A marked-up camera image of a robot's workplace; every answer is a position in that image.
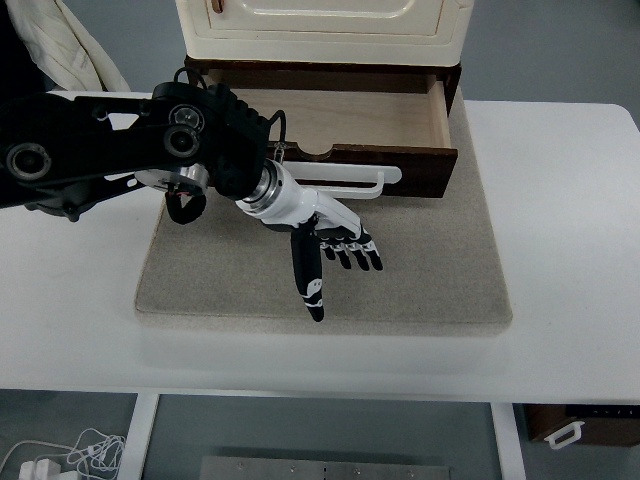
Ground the white left table leg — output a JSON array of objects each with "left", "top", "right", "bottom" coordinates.
[{"left": 117, "top": 393, "right": 160, "bottom": 480}]

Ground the small white handle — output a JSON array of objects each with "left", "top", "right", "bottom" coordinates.
[{"left": 543, "top": 420, "right": 585, "bottom": 450}]

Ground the white tangled cable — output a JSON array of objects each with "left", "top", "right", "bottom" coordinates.
[{"left": 0, "top": 427, "right": 126, "bottom": 480}]

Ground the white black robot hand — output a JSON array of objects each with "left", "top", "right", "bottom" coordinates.
[{"left": 235, "top": 160, "right": 383, "bottom": 322}]

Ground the white cloth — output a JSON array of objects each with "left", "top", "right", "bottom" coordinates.
[{"left": 6, "top": 1, "right": 130, "bottom": 92}]

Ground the beige fabric mat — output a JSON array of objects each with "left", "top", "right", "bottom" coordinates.
[{"left": 135, "top": 99, "right": 512, "bottom": 336}]

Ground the dark wooden cabinet base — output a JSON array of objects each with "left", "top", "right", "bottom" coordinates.
[{"left": 184, "top": 56, "right": 462, "bottom": 110}]

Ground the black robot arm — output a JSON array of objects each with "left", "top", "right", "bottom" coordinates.
[{"left": 1, "top": 80, "right": 383, "bottom": 321}]

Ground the white table leg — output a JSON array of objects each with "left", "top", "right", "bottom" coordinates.
[
  {"left": 490, "top": 402, "right": 526, "bottom": 480},
  {"left": 117, "top": 393, "right": 160, "bottom": 480}
]

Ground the dark wooden drawer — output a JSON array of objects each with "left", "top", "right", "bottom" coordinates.
[{"left": 204, "top": 65, "right": 461, "bottom": 198}]

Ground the white drawer handle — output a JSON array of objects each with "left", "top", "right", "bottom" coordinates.
[{"left": 283, "top": 161, "right": 402, "bottom": 200}]

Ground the brown box on floor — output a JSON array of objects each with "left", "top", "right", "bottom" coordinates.
[{"left": 523, "top": 404, "right": 639, "bottom": 447}]

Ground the white right table leg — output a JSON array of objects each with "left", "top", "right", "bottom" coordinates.
[{"left": 490, "top": 402, "right": 526, "bottom": 480}]

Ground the white power adapter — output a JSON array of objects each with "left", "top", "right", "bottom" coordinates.
[{"left": 18, "top": 458, "right": 61, "bottom": 480}]

